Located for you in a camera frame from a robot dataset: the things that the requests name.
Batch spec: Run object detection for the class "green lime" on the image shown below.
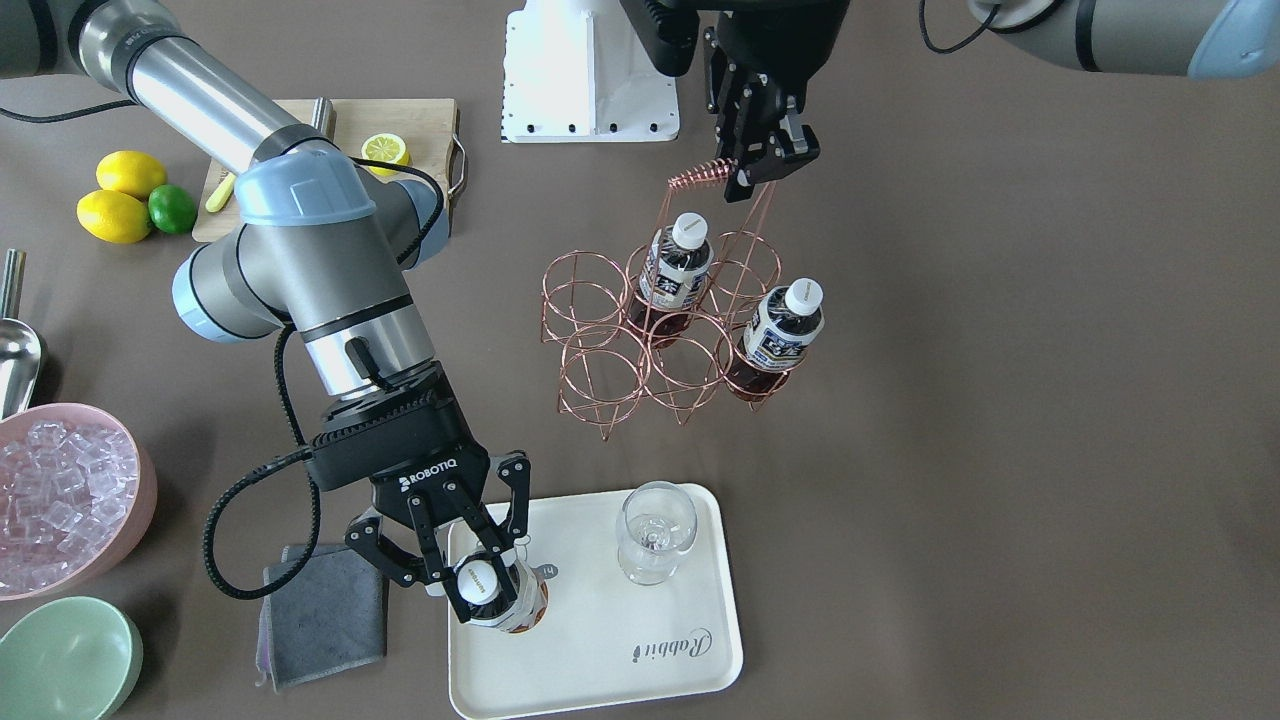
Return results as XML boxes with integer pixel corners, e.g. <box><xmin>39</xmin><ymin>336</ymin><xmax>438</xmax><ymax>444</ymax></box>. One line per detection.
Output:
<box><xmin>147</xmin><ymin>184</ymin><xmax>198</xmax><ymax>234</ymax></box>

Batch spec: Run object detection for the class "whole lemon lower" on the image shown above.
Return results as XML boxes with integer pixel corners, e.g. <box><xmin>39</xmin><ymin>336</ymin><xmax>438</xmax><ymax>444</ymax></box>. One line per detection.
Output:
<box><xmin>76</xmin><ymin>190</ymin><xmax>154</xmax><ymax>243</ymax></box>

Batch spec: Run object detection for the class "pink bowl of ice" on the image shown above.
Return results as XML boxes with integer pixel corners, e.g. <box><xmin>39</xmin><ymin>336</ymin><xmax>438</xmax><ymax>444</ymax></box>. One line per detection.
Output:
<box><xmin>1</xmin><ymin>404</ymin><xmax>157</xmax><ymax>601</ymax></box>

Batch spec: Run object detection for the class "tea bottle at basket end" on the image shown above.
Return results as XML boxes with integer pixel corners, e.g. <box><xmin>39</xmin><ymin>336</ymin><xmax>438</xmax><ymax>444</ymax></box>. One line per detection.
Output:
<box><xmin>726</xmin><ymin>278</ymin><xmax>826</xmax><ymax>402</ymax></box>

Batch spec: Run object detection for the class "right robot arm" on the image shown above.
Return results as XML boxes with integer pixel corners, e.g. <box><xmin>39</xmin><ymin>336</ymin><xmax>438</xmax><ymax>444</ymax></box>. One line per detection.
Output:
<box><xmin>3</xmin><ymin>1</ymin><xmax>529</xmax><ymax>615</ymax></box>

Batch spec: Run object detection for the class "tea bottle near handle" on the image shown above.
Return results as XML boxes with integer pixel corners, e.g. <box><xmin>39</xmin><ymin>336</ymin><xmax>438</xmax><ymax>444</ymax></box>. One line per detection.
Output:
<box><xmin>626</xmin><ymin>211</ymin><xmax>714</xmax><ymax>348</ymax></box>

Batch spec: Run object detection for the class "copper wire bottle basket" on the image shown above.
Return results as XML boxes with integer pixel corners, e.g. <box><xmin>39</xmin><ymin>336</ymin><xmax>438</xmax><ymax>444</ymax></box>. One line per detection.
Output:
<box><xmin>540</xmin><ymin>159</ymin><xmax>792</xmax><ymax>439</ymax></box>

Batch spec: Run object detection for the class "half lemon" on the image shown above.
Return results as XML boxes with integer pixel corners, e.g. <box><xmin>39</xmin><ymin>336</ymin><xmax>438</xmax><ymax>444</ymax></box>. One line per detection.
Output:
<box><xmin>360</xmin><ymin>132</ymin><xmax>412</xmax><ymax>167</ymax></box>

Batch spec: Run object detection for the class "cream rabbit tray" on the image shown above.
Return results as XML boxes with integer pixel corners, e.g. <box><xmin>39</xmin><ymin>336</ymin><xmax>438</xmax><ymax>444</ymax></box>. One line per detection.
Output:
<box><xmin>448</xmin><ymin>483</ymin><xmax>744</xmax><ymax>719</ymax></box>

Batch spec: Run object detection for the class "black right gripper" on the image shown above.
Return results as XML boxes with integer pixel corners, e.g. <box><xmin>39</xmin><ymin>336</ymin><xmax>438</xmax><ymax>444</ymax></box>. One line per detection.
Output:
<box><xmin>305</xmin><ymin>363</ymin><xmax>532</xmax><ymax>591</ymax></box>

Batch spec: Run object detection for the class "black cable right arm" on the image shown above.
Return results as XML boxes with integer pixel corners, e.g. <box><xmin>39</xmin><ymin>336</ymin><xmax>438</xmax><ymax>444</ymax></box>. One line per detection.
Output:
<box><xmin>204</xmin><ymin>155</ymin><xmax>445</xmax><ymax>601</ymax></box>

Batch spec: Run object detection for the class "black braided cable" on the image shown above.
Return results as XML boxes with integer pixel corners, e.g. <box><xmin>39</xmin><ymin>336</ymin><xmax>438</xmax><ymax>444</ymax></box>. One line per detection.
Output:
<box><xmin>918</xmin><ymin>0</ymin><xmax>1001</xmax><ymax>55</ymax></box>

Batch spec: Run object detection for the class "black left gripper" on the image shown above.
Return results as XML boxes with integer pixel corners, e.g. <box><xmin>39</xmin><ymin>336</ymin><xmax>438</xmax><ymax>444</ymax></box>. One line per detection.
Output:
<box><xmin>700</xmin><ymin>1</ymin><xmax>850</xmax><ymax>202</ymax></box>

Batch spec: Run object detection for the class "whole lemon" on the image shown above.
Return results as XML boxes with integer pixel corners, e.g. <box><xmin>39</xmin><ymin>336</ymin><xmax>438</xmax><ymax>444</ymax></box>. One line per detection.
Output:
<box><xmin>95</xmin><ymin>150</ymin><xmax>168</xmax><ymax>200</ymax></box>
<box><xmin>76</xmin><ymin>190</ymin><xmax>154</xmax><ymax>243</ymax></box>

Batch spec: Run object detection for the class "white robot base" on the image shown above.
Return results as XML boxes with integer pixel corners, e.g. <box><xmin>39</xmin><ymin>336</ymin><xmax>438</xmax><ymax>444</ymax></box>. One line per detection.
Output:
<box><xmin>500</xmin><ymin>1</ymin><xmax>681</xmax><ymax>143</ymax></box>

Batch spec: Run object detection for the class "bamboo cutting board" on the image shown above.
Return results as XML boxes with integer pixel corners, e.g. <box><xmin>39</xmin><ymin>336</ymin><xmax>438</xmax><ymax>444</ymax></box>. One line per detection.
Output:
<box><xmin>192</xmin><ymin>97</ymin><xmax>466</xmax><ymax>242</ymax></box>

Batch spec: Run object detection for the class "tea bottle grasped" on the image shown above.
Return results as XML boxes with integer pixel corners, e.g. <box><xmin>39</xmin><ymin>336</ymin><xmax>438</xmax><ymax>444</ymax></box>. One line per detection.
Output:
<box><xmin>454</xmin><ymin>553</ymin><xmax>549</xmax><ymax>634</ymax></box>

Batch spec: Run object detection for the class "steel ice scoop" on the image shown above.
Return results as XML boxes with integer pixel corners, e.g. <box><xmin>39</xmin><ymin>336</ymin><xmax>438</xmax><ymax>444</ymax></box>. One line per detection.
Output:
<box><xmin>1</xmin><ymin>249</ymin><xmax>44</xmax><ymax>419</ymax></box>

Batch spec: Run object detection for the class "mint green bowl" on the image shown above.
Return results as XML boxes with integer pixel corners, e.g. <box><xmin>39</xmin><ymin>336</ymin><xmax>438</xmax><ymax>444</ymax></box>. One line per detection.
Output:
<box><xmin>1</xmin><ymin>596</ymin><xmax>145</xmax><ymax>719</ymax></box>

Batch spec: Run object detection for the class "whole lemon upper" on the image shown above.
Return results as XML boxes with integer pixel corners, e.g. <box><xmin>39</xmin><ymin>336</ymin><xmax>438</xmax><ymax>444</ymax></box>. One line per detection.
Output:
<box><xmin>95</xmin><ymin>150</ymin><xmax>168</xmax><ymax>200</ymax></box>

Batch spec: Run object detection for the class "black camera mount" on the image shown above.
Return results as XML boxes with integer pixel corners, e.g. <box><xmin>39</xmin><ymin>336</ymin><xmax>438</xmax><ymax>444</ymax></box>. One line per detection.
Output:
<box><xmin>620</xmin><ymin>1</ymin><xmax>714</xmax><ymax>78</ymax></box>

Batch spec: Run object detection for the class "steel cylinder grinder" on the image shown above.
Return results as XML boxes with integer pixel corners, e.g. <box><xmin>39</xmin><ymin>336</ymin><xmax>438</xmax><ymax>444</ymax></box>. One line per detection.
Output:
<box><xmin>310</xmin><ymin>97</ymin><xmax>337</xmax><ymax>142</ymax></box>

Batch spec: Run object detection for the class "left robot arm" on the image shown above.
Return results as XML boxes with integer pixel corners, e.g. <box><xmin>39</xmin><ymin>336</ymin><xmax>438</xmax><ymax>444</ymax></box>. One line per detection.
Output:
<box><xmin>686</xmin><ymin>1</ymin><xmax>1279</xmax><ymax>202</ymax></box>

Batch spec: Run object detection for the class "yellow plastic knife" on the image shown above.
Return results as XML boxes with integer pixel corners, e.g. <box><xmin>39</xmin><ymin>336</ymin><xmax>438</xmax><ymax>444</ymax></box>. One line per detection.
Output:
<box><xmin>204</xmin><ymin>172</ymin><xmax>237</xmax><ymax>214</ymax></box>

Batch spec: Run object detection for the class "grey folded cloth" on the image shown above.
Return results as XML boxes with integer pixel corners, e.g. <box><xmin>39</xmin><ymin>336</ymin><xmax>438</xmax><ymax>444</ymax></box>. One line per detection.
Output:
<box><xmin>256</xmin><ymin>543</ymin><xmax>388</xmax><ymax>693</ymax></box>

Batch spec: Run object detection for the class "wine glass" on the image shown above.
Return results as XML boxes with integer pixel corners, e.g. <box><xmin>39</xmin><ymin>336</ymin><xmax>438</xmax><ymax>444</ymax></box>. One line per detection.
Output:
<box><xmin>616</xmin><ymin>480</ymin><xmax>698</xmax><ymax>585</ymax></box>

